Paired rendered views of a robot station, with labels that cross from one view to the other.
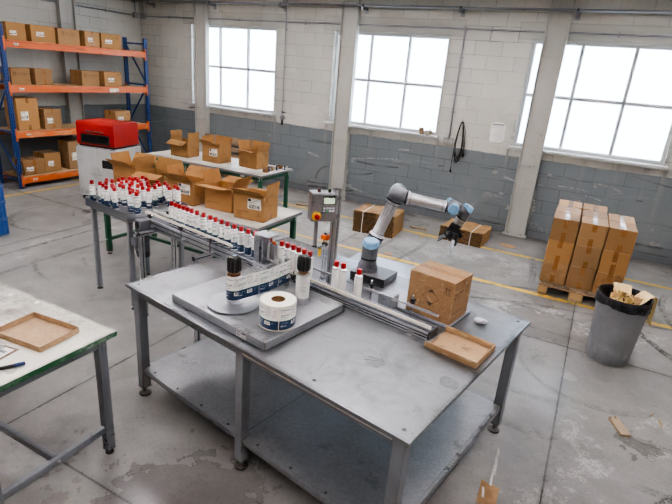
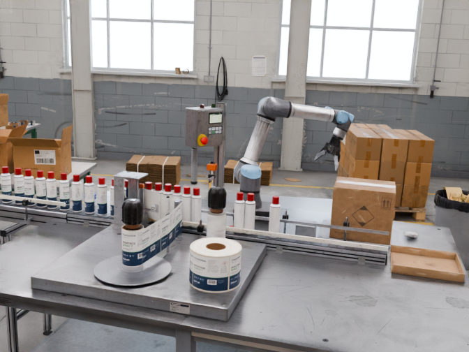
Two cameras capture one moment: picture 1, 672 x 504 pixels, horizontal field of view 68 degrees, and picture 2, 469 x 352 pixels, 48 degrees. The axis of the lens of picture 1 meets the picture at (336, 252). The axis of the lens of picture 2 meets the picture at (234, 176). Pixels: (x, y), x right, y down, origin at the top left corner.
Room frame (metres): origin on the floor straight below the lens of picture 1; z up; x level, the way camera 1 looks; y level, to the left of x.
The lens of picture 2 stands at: (0.65, 0.96, 1.77)
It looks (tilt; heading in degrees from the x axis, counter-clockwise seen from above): 14 degrees down; 338
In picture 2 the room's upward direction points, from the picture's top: 2 degrees clockwise
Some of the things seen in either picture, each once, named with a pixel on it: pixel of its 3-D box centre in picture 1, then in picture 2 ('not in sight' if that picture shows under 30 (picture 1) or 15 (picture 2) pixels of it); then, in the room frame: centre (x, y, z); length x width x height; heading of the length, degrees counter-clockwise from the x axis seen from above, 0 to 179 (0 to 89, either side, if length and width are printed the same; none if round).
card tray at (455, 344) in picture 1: (460, 345); (425, 262); (2.42, -0.72, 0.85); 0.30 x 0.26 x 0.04; 53
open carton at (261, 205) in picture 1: (257, 198); (43, 150); (4.79, 0.82, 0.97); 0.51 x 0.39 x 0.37; 159
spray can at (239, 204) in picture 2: (335, 275); (239, 212); (2.94, -0.01, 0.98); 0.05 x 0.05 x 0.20
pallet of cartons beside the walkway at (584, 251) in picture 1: (585, 249); (380, 167); (5.67, -2.95, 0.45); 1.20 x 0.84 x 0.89; 155
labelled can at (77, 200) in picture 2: (241, 239); (77, 193); (3.48, 0.71, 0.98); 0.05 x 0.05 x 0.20
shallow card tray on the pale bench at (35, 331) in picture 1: (37, 331); not in sight; (2.26, 1.52, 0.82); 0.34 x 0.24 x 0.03; 69
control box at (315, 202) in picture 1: (322, 205); (204, 126); (3.14, 0.11, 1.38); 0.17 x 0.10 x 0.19; 108
